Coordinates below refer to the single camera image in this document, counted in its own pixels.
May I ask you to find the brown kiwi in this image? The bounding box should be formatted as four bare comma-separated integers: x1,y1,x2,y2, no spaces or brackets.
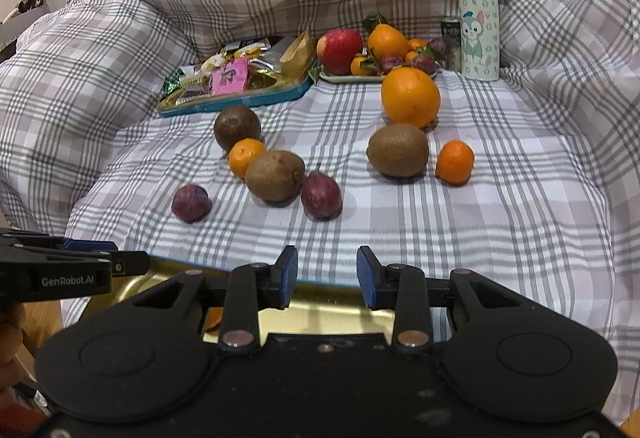
366,123,430,179
245,150,306,203

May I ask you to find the dark drink can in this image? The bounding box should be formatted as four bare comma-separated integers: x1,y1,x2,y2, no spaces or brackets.
440,18,464,71

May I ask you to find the gold metal tray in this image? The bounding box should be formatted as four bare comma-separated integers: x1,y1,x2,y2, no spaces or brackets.
80,255,451,347

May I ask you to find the red apple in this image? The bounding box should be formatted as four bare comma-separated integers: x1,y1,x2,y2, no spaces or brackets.
316,28,364,76

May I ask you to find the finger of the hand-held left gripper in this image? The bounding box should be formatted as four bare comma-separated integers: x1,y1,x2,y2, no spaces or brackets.
108,251,151,277
62,239,119,253

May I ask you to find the round purple plum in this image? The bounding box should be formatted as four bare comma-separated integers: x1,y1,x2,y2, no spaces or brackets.
171,184,210,223

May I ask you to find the large orange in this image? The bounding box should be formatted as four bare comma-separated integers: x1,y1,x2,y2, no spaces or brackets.
380,66,442,129

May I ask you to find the tangerine with leaf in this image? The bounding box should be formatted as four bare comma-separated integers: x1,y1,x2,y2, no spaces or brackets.
350,54,379,76
405,38,430,64

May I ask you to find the blue snack tin tray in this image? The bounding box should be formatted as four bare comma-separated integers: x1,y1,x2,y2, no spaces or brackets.
157,60,321,119

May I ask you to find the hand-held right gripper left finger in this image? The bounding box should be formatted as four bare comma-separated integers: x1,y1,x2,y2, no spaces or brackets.
132,245,299,352

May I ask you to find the white cartoon thermos bottle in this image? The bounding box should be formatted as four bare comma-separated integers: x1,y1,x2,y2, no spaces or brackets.
457,0,501,81

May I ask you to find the person's left hand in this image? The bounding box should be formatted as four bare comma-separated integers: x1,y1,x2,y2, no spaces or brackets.
0,304,26,391

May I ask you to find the white plate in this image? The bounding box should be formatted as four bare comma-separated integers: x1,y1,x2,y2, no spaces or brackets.
318,62,443,84

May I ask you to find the blue tin of snacks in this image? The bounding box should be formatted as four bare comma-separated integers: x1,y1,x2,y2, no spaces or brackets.
162,32,316,104

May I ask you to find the grey plaid blanket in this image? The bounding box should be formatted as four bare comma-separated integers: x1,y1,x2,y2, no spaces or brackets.
0,0,640,429

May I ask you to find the brown passion fruit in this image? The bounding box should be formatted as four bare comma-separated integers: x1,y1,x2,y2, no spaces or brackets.
213,106,262,152

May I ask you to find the purple plum with stem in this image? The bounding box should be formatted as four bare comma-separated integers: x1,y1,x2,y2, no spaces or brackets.
300,165,343,219

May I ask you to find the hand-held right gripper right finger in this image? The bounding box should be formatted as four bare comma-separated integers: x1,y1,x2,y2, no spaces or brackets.
356,246,524,353

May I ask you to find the orange with leaves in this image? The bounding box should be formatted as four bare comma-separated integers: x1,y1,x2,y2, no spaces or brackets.
366,24,410,63

